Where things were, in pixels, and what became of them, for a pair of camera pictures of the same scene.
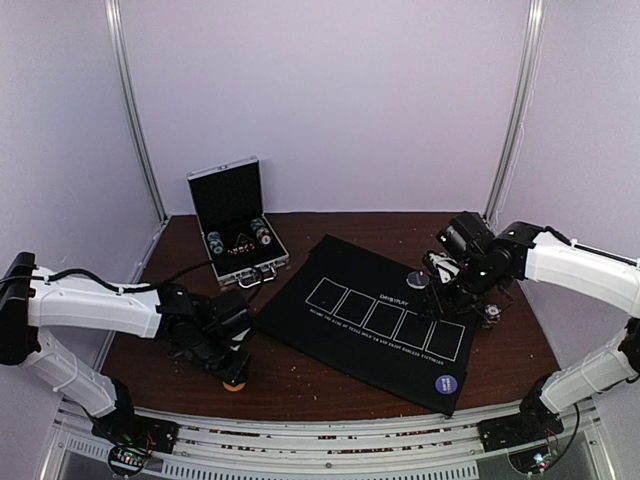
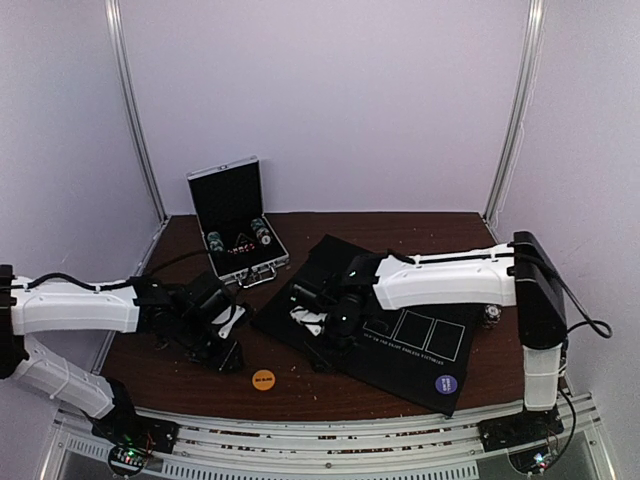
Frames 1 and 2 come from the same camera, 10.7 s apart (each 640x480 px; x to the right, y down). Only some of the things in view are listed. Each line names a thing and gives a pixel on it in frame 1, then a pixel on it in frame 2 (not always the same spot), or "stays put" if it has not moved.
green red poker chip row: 262,233 stays put
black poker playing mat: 358,311 stays put
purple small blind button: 446,384 stays put
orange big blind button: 234,389 -> 263,379
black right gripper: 439,292 -> 310,337
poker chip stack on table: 493,315 stays put
